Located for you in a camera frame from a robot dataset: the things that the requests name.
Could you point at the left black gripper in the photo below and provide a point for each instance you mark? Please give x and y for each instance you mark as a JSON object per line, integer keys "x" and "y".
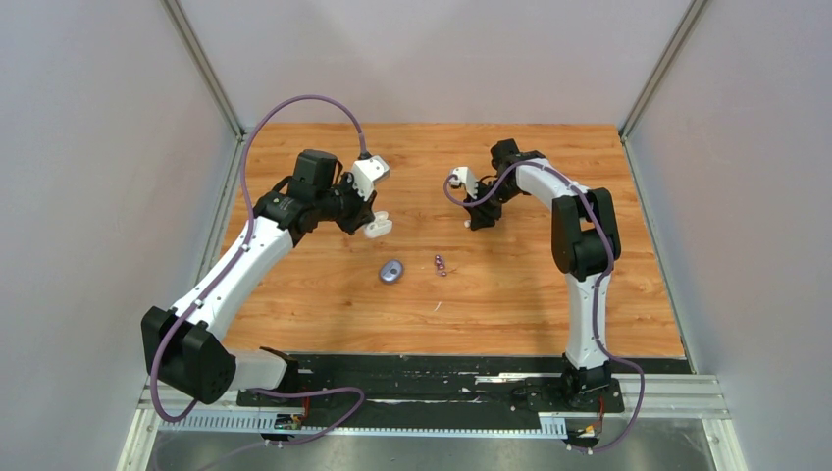
{"x": 363, "y": 211}

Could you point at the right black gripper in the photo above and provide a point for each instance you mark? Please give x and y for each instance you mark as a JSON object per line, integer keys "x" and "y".
{"x": 483, "y": 216}

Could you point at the white earbud charging case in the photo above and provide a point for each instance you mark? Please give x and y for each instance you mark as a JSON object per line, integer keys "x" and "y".
{"x": 380, "y": 225}

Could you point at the blue-grey earbud case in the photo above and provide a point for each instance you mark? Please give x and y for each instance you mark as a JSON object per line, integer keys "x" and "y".
{"x": 391, "y": 272}

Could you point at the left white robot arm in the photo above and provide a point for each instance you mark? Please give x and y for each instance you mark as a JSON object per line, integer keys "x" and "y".
{"x": 183, "y": 344}

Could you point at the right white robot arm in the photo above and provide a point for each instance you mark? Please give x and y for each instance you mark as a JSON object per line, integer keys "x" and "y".
{"x": 584, "y": 242}

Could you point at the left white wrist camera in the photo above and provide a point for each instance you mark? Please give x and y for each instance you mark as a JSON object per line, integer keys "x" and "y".
{"x": 367, "y": 173}

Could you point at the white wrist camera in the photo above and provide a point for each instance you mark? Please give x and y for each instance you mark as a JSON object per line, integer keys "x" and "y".
{"x": 367, "y": 173}
{"x": 463, "y": 177}

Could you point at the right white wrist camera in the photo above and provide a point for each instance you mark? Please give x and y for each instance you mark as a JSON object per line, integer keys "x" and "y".
{"x": 463, "y": 177}

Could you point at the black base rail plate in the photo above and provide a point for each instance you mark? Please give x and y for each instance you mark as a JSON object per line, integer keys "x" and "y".
{"x": 443, "y": 391}

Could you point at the left aluminium frame post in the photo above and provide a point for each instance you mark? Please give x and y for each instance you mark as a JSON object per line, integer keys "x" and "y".
{"x": 198, "y": 55}

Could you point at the aluminium frame post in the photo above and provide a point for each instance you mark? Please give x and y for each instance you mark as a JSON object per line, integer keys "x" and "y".
{"x": 198, "y": 55}
{"x": 662, "y": 67}

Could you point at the right aluminium frame post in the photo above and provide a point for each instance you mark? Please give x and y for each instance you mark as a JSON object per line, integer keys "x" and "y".
{"x": 662, "y": 67}

